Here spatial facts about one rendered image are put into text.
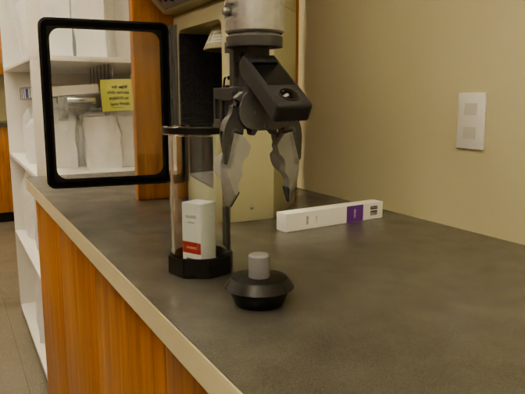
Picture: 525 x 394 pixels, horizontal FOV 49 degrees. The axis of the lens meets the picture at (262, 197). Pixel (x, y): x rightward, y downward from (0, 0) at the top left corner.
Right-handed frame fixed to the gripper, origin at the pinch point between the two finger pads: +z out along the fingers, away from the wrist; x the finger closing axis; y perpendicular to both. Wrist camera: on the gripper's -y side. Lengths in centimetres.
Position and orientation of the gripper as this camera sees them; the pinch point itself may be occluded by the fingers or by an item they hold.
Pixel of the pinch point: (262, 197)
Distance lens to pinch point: 74.5
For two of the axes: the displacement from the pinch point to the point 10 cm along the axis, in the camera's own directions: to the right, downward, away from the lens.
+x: -8.8, 0.8, -4.7
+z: 0.0, 9.9, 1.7
